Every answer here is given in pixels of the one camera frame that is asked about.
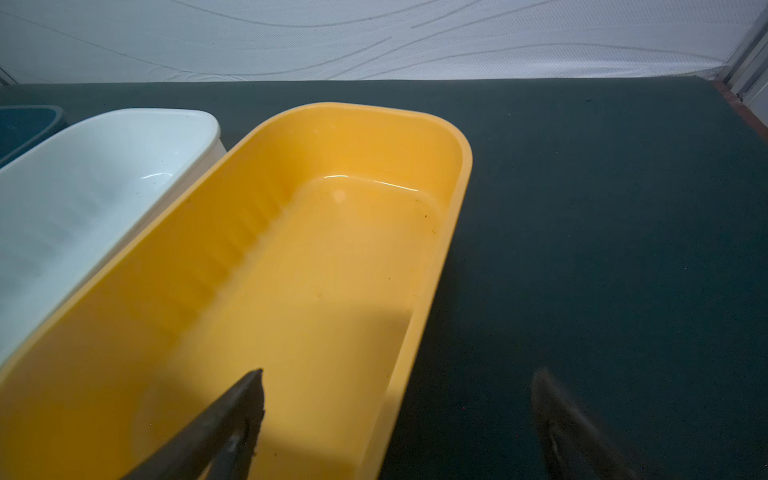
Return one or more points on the yellow plastic bin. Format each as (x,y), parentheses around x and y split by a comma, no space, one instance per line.
(311,252)

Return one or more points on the green table mat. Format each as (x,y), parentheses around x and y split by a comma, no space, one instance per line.
(614,231)

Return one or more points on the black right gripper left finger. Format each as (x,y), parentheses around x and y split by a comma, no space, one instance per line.
(219,443)

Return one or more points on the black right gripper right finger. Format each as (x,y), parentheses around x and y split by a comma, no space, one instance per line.
(572,446)

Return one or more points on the blue plastic bin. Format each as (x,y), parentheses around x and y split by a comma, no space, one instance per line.
(25,126)

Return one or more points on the white plastic bin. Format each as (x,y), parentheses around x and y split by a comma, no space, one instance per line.
(72,202)

